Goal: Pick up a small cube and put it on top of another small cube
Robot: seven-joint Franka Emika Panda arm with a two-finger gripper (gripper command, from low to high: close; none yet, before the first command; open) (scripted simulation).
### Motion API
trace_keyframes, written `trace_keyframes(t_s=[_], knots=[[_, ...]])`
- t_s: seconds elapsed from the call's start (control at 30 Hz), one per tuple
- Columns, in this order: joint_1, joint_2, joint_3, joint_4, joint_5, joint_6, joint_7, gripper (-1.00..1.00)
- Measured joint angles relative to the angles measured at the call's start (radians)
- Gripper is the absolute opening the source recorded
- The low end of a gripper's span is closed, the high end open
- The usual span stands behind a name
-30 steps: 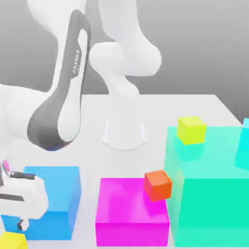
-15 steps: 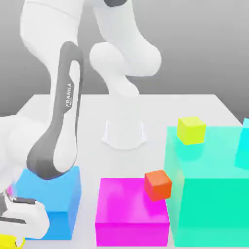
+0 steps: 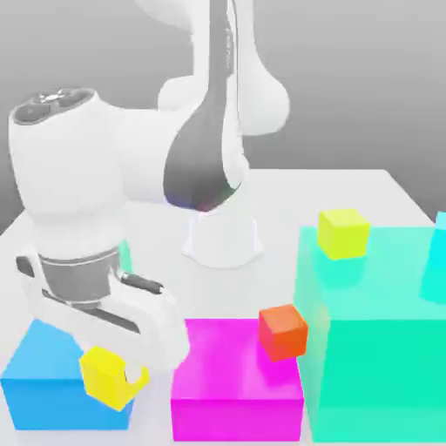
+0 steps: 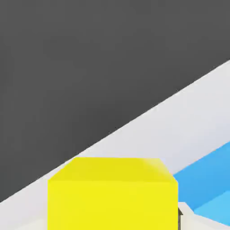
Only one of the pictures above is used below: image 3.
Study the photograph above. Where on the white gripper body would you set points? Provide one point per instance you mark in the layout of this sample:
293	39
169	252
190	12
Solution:
156	324

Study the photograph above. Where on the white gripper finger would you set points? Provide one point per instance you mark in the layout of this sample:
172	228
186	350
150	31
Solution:
132	373

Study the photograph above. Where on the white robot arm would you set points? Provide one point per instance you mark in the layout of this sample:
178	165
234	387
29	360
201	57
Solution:
76	167

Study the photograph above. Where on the small teal cube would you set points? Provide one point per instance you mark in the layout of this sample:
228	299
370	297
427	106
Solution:
125	256

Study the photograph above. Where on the small orange cube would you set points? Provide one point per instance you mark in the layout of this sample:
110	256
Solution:
284	332

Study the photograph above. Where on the small lime yellow cube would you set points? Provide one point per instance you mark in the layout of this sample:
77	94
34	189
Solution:
343	233

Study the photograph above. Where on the small cyan cube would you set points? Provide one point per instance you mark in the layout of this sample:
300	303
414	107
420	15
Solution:
437	264

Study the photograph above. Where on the large blue box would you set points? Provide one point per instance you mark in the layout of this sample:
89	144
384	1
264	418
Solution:
38	362

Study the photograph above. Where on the large magenta box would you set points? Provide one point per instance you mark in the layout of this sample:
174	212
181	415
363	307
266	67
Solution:
230	390

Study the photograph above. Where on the large teal box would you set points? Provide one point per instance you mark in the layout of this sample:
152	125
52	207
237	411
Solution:
376	348

